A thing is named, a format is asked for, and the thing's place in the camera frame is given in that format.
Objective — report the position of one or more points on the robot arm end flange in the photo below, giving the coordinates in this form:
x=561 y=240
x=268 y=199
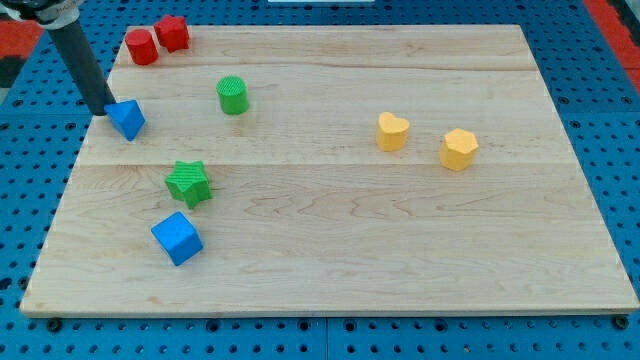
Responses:
x=47 y=13

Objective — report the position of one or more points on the blue cube block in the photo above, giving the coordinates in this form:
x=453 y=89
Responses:
x=178 y=237

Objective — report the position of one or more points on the blue triangle block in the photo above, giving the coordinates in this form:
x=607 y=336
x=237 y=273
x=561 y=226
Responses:
x=126 y=117

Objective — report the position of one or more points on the wooden board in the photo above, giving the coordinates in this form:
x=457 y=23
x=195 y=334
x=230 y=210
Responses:
x=308 y=216

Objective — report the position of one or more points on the yellow heart block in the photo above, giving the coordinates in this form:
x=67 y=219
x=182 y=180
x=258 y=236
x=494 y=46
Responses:
x=392 y=132

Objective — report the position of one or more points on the green cylinder block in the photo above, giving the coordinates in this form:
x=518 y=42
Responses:
x=233 y=95

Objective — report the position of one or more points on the green star block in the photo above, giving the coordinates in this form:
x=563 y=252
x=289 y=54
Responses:
x=189 y=183

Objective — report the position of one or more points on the yellow hexagon block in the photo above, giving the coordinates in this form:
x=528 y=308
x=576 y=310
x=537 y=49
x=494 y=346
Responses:
x=458 y=149

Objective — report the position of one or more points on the red star block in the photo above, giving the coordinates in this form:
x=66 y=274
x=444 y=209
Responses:
x=172 y=33

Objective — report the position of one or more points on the red cylinder block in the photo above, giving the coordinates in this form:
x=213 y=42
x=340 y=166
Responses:
x=141 y=46

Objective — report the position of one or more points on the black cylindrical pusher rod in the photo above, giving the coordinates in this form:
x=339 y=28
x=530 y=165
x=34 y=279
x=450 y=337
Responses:
x=81 y=62

